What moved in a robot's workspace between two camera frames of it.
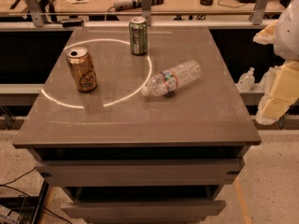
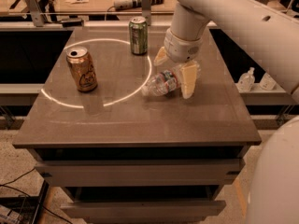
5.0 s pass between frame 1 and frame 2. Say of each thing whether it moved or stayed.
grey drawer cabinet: stayed
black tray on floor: stayed
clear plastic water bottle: stayed
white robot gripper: moved
